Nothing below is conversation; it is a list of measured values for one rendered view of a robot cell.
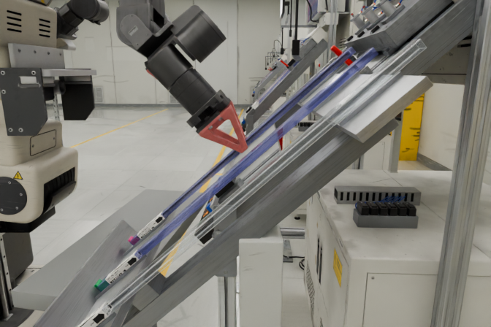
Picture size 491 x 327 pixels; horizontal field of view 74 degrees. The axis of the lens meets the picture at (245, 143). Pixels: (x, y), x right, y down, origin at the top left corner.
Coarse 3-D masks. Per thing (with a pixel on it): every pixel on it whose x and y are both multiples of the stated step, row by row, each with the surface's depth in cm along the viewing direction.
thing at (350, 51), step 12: (348, 48) 53; (336, 60) 52; (324, 72) 52; (312, 84) 53; (300, 96) 53; (288, 108) 54; (276, 120) 54; (252, 132) 55; (228, 156) 55; (216, 168) 56; (204, 180) 56; (192, 192) 57; (180, 204) 57; (132, 240) 58
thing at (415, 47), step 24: (408, 48) 30; (384, 72) 30; (360, 96) 31; (336, 120) 31; (312, 144) 32; (264, 168) 33; (240, 192) 33; (216, 216) 33; (192, 240) 34; (168, 264) 35
